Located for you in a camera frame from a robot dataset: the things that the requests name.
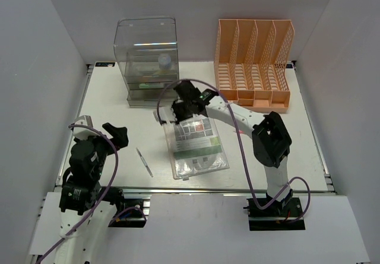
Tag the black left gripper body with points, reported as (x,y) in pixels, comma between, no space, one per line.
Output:
(103,148)

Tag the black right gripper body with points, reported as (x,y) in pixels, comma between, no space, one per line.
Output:
(182,110)

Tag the clear mesh zipper pouch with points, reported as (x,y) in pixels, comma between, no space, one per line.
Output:
(194,148)

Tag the clear paper clip tub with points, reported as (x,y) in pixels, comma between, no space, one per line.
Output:
(165,61)

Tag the clear grey drawer organizer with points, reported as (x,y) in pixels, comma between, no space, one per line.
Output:
(137,45)

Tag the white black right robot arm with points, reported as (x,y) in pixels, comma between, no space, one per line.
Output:
(270,139)

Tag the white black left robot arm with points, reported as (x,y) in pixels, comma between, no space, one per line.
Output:
(79,234)

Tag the grey white pen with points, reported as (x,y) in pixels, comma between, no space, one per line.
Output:
(144,163)

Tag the green highlighter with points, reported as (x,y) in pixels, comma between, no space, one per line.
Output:
(151,85)

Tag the orange file rack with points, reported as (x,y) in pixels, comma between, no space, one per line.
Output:
(250,63)

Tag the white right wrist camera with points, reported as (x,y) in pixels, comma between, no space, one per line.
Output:
(164,115)

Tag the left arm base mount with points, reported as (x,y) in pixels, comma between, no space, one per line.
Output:
(132,212)

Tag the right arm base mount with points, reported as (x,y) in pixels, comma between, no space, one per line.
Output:
(271,219)

